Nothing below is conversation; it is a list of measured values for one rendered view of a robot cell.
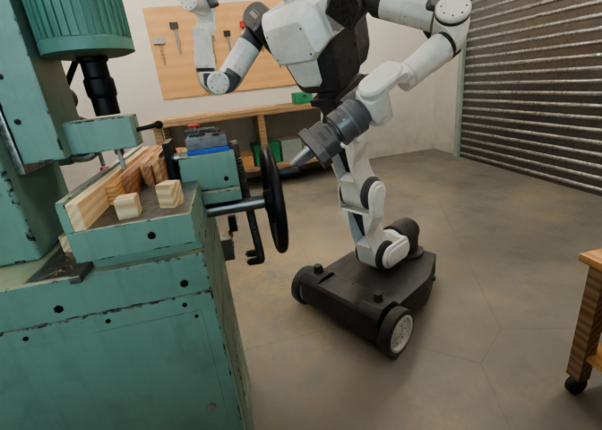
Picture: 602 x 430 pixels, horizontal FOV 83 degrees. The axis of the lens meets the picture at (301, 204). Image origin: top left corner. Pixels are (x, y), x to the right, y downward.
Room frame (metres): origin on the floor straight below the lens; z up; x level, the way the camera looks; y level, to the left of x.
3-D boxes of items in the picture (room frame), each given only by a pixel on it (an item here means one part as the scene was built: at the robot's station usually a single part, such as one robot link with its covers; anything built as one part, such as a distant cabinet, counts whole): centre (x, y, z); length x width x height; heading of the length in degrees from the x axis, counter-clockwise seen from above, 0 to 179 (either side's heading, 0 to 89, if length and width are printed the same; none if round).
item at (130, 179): (0.85, 0.40, 0.92); 0.25 x 0.02 x 0.05; 10
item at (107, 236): (0.86, 0.31, 0.87); 0.61 x 0.30 x 0.06; 10
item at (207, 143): (0.88, 0.22, 0.99); 0.13 x 0.11 x 0.06; 10
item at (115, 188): (0.94, 0.43, 0.92); 0.54 x 0.02 x 0.04; 10
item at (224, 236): (1.08, 0.31, 0.58); 0.12 x 0.08 x 0.08; 100
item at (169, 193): (0.63, 0.25, 0.92); 0.04 x 0.03 x 0.05; 162
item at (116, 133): (0.80, 0.43, 1.03); 0.14 x 0.07 x 0.09; 100
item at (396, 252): (1.48, -0.37, 0.28); 0.21 x 0.20 x 0.13; 130
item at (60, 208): (0.83, 0.45, 0.93); 0.60 x 0.02 x 0.06; 10
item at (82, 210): (0.84, 0.44, 0.92); 0.60 x 0.02 x 0.05; 10
